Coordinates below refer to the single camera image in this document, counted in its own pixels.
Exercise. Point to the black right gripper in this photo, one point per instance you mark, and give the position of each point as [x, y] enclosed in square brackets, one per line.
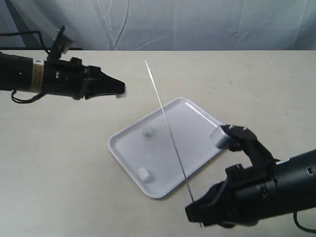
[249, 190]

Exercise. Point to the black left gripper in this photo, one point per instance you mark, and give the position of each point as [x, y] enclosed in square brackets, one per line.
[75, 80]

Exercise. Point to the thin metal skewer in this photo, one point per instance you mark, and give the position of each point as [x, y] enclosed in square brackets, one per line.
[169, 129]

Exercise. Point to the white marshmallow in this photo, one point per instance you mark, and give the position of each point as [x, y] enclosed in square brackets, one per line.
[147, 131]
[122, 95]
[143, 174]

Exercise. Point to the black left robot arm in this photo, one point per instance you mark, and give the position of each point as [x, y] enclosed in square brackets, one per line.
[19, 73]

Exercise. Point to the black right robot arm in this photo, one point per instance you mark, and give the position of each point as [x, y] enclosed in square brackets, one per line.
[294, 186]

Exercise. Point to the grey-blue backdrop cloth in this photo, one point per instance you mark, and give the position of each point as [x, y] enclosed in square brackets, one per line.
[167, 24]

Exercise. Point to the white rectangular plastic tray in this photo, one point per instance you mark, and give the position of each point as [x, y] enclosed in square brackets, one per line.
[191, 126]

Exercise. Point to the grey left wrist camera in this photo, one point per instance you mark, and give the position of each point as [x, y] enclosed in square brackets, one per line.
[60, 46]

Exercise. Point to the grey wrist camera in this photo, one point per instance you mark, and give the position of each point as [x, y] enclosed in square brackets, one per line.
[60, 46]
[239, 138]

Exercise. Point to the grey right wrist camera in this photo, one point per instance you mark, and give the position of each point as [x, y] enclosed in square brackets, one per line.
[239, 138]

